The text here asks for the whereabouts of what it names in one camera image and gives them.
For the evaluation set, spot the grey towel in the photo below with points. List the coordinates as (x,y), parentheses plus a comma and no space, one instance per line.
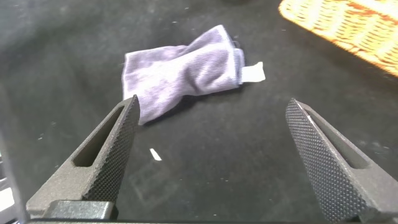
(180,71)

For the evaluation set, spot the small white paper scrap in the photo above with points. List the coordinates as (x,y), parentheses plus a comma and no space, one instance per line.
(155,154)

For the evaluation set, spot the black table cloth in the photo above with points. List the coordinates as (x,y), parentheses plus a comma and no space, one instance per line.
(217,186)

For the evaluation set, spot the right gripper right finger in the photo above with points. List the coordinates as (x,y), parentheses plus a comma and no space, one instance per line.
(342,180)

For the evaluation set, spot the woven wicker basket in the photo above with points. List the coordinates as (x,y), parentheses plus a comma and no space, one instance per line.
(357,28)

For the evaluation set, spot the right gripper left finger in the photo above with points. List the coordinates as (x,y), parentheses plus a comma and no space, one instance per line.
(93,177)

